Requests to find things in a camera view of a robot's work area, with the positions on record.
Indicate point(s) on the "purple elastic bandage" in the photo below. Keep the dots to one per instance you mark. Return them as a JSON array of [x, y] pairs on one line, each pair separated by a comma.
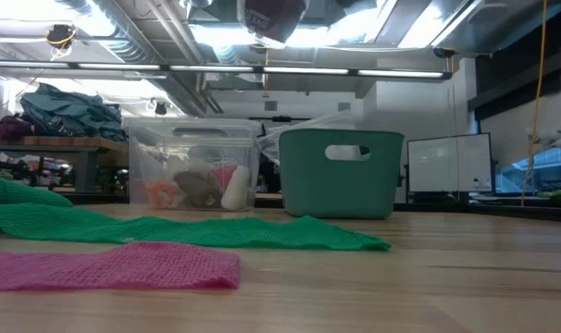
[[273, 20]]

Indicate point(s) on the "white bandage roll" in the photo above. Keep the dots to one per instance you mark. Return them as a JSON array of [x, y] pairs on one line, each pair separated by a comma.
[[236, 189]]

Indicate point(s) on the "pink bandage roll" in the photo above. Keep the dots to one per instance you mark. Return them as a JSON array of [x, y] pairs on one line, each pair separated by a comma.
[[221, 178]]

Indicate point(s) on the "brown bandage roll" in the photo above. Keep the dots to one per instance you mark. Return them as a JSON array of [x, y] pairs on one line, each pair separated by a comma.
[[197, 189]]

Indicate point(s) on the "orange bandage roll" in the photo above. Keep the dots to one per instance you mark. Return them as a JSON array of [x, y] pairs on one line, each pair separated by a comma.
[[162, 194]]

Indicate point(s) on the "green elastic bandage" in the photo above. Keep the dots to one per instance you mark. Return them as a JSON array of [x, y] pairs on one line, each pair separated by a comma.
[[169, 231]]

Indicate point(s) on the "pink elastic bandage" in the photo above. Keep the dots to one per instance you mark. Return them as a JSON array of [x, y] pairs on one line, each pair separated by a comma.
[[123, 268]]

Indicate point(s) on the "clear zip bag white label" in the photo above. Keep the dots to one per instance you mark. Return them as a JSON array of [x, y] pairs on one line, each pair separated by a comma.
[[273, 141]]

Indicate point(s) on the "teal plastic basket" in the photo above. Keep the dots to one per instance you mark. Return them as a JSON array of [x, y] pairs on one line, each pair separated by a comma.
[[308, 185]]

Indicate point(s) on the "clear plastic storage box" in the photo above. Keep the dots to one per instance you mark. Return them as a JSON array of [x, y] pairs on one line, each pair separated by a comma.
[[192, 148]]

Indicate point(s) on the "long ceiling light strip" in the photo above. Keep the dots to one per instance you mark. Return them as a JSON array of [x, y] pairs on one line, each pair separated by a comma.
[[303, 70]]

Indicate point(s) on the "teal cloth pile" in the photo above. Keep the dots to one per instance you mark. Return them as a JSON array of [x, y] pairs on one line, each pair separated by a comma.
[[72, 113]]

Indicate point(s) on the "wooden workbench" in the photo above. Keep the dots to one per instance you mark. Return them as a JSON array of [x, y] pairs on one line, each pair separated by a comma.
[[53, 143]]

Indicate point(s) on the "blue lit screen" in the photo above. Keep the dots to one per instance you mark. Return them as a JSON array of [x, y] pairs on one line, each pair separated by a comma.
[[539, 171]]

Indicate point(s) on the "dark purple bundle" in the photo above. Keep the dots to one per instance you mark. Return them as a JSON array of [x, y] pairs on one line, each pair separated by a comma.
[[13, 127]]

